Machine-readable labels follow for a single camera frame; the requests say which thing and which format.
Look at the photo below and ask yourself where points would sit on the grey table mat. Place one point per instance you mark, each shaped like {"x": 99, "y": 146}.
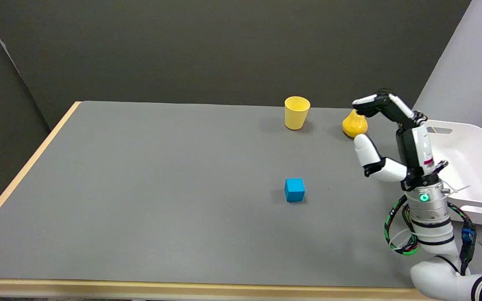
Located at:
{"x": 161, "y": 188}

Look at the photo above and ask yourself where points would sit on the yellow plastic cup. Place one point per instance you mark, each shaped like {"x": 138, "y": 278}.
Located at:
{"x": 296, "y": 113}

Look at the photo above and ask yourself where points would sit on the white plastic bin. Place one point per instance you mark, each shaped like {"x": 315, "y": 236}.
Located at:
{"x": 471, "y": 167}

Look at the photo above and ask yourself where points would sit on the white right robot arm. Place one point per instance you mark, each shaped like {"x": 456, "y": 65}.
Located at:
{"x": 431, "y": 217}

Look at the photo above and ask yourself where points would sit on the yellow pear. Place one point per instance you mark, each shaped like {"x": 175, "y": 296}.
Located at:
{"x": 354, "y": 125}

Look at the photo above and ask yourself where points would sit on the blue cube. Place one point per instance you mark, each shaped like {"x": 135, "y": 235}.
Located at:
{"x": 294, "y": 190}

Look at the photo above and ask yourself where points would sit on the white partition panel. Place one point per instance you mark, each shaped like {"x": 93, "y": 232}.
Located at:
{"x": 471, "y": 62}

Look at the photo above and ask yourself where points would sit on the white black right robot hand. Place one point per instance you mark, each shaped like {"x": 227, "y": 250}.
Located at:
{"x": 416, "y": 146}

